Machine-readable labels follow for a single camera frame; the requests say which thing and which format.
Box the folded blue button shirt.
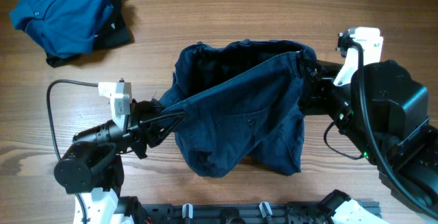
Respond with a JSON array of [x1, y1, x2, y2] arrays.
[[10, 0, 114, 58]]

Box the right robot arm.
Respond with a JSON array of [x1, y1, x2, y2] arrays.
[[297, 60, 437, 223]]

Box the dark navy blue shorts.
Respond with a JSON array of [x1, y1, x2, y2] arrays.
[[160, 40, 317, 177]]

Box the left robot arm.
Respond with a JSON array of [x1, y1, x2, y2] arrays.
[[54, 100, 186, 223]]

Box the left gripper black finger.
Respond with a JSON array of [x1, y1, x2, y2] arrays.
[[146, 121, 182, 148], [138, 112, 186, 128]]

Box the left black camera cable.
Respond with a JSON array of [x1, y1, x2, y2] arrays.
[[46, 79, 99, 162]]

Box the black folded garment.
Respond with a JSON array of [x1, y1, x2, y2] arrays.
[[42, 0, 131, 68]]

